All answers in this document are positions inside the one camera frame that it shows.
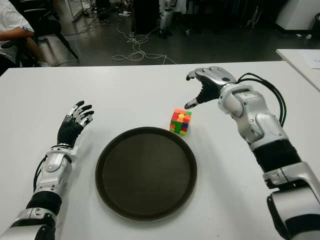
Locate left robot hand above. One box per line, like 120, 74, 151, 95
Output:
56, 100, 95, 148

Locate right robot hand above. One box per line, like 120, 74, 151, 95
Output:
184, 66, 237, 110

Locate multicoloured Rubik's cube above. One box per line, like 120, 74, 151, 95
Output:
169, 107, 193, 137

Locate dark brown round plate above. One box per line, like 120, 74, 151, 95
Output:
94, 126, 198, 222

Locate grey folded metal stand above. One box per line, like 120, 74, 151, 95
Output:
246, 3, 261, 28

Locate white side table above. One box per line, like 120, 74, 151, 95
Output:
275, 48, 320, 92

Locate black cabinet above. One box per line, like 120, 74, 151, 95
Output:
132, 0, 162, 35

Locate white paper sheet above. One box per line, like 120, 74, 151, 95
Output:
301, 51, 320, 70

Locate white machine housing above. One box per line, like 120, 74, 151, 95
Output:
274, 0, 320, 33

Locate black office chair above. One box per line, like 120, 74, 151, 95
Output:
1, 0, 80, 68

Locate white storage cabinet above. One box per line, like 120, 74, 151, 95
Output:
56, 0, 85, 22

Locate seated person in white shirt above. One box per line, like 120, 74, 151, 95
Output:
0, 0, 52, 68

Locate white tangled floor cable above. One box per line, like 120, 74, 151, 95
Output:
111, 12, 177, 65

